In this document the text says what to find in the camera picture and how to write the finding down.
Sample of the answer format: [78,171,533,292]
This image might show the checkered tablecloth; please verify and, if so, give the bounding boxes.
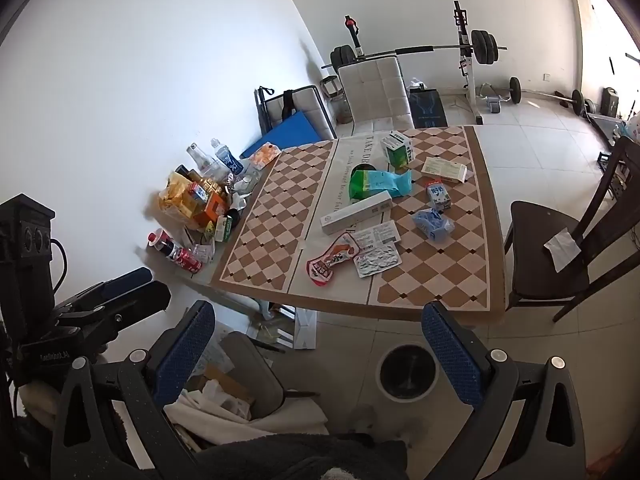
[212,125,507,323]

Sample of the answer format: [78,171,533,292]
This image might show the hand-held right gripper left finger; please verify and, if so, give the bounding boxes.
[50,300,217,480]

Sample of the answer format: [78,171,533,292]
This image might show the brown cardboard pieces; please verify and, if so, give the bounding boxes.
[187,364,257,407]

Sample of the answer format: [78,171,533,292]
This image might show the blue red drink carton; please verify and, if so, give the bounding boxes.
[187,181,213,206]

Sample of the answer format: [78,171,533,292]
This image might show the silver blister pack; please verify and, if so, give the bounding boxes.
[353,244,404,279]

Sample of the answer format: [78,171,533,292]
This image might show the white weight rack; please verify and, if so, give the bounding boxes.
[452,0,487,126]

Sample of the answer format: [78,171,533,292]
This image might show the yellow snack bag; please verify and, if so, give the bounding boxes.
[157,171,201,221]

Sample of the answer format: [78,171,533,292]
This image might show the dark wooden chair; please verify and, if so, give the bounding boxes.
[502,135,640,324]

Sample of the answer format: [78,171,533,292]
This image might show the black red rack upright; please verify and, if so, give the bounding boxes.
[343,15,364,61]

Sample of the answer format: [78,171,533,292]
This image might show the red white snack wrapper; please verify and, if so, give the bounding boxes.
[306,232,364,289]

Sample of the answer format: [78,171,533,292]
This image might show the cola bottle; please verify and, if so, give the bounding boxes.
[146,228,182,261]

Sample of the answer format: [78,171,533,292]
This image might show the green snack bag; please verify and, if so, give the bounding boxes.
[349,165,382,200]

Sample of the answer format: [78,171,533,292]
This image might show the small blue white carton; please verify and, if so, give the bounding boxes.
[426,180,454,212]

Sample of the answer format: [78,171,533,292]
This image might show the red soda can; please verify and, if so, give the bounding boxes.
[172,248,203,274]

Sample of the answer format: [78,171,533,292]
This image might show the light blue snack packet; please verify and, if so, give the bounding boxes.
[367,169,414,199]

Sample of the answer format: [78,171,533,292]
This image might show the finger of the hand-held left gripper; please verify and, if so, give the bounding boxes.
[64,281,172,334]
[56,267,154,314]

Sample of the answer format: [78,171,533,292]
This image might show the clear plastic wrapper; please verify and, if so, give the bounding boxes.
[192,240,217,265]

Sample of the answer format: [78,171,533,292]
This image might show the white leather chair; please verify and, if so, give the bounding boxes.
[337,55,416,137]

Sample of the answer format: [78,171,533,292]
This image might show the blue label water bottle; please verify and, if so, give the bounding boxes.
[210,138,246,175]

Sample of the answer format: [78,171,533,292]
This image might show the white green medicine box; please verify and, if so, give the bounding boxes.
[380,131,417,170]

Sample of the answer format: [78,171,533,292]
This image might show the clear glass bottle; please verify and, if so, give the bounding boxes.
[186,143,211,173]

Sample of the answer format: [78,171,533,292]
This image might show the black cable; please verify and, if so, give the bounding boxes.
[50,236,69,297]

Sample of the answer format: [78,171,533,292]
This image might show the white paper sheet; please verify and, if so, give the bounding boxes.
[543,227,582,274]

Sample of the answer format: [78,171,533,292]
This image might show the orange box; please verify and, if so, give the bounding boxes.
[192,192,232,228]

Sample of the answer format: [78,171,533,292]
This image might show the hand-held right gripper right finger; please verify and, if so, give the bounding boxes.
[421,301,586,480]

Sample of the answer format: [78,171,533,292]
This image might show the orange snack packet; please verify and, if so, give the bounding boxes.
[248,142,281,169]

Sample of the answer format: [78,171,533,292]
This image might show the blue foam mat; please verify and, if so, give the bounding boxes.
[240,110,327,161]

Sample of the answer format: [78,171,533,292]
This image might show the crumpled blue plastic bag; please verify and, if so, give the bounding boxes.
[411,208,455,242]

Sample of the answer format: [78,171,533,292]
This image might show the long white box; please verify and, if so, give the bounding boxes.
[320,190,394,236]

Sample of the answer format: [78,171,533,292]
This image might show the cream flat box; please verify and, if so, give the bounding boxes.
[420,156,469,184]

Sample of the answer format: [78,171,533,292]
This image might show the barbell with black plates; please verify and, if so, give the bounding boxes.
[320,29,508,72]

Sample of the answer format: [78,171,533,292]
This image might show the floor barbell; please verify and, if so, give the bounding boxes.
[507,76,597,116]

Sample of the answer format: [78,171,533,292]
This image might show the white printed leaflet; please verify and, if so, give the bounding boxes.
[357,220,401,251]

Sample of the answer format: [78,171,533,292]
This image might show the green yellow small box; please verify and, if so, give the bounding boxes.
[212,216,237,243]

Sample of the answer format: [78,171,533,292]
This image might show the round white trash can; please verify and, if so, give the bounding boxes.
[375,342,441,402]

